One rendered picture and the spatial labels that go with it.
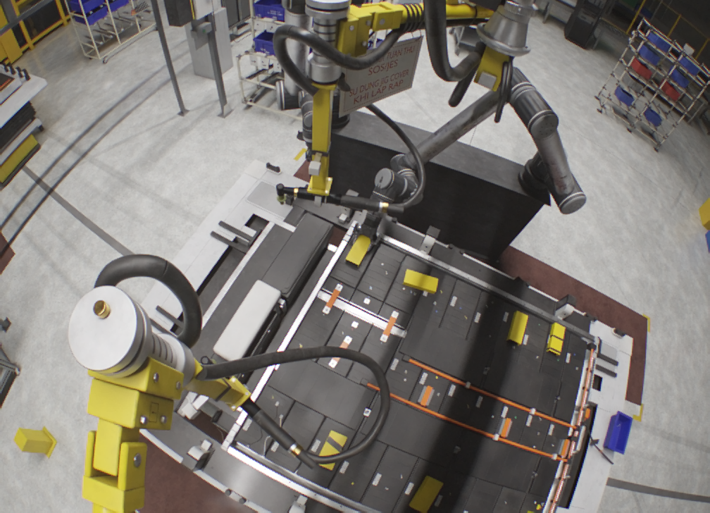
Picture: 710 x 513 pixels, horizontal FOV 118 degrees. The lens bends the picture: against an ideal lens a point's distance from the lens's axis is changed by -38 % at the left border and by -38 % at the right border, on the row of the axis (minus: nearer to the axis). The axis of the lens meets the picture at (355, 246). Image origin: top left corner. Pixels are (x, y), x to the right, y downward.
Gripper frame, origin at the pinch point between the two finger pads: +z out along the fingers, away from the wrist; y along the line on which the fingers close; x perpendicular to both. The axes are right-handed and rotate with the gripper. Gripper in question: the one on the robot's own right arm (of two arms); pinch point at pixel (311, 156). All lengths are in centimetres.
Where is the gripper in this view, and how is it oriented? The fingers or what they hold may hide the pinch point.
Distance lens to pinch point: 222.3
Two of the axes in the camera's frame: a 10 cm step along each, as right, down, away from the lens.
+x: -9.5, -3.0, 0.6
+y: 2.9, -8.2, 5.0
